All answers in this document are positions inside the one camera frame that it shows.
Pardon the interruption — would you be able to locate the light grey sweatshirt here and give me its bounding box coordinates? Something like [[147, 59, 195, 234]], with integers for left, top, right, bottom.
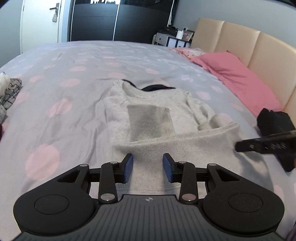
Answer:
[[105, 80, 273, 194]]

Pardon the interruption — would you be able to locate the black folded garment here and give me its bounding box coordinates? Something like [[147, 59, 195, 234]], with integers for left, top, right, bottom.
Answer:
[[257, 108, 295, 172]]

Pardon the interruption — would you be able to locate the grey pink-dotted bed cover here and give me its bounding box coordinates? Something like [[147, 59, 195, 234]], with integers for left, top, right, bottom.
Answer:
[[1, 41, 295, 240]]

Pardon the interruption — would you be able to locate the beige padded headboard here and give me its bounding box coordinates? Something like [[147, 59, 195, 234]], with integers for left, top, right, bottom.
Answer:
[[191, 18, 295, 121]]

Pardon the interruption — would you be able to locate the patterned pink pillow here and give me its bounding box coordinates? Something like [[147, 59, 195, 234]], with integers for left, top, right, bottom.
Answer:
[[170, 47, 206, 61]]

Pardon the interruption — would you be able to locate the dark red garment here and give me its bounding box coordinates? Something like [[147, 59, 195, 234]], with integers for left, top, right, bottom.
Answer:
[[0, 124, 3, 140]]

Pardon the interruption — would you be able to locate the grey patterned garment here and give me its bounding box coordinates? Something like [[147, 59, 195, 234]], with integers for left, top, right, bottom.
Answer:
[[1, 78, 23, 123]]

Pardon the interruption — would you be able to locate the white bedside cabinet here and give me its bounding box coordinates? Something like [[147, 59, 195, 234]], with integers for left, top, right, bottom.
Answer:
[[152, 33, 191, 48]]

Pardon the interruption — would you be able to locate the white ribbed garment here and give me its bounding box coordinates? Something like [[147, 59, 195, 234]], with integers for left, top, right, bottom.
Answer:
[[0, 72, 10, 97]]

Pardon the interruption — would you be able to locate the black sliding wardrobe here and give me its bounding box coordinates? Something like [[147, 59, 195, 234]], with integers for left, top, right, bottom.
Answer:
[[70, 1, 179, 43]]

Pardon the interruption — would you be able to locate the white door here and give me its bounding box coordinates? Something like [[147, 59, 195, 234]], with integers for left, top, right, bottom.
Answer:
[[20, 0, 75, 53]]

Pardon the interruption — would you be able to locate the picture frame on cabinet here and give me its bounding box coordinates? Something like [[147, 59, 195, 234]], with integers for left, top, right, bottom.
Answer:
[[182, 30, 194, 42]]

